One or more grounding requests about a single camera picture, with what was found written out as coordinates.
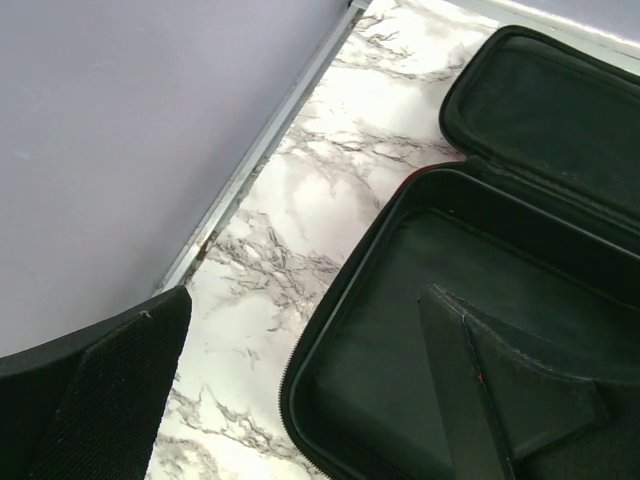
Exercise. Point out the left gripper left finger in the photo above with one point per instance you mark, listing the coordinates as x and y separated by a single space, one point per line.
89 404

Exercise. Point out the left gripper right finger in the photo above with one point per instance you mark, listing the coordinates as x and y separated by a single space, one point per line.
498 403

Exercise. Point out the red black medicine case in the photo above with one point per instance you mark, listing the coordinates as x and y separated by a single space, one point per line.
538 228

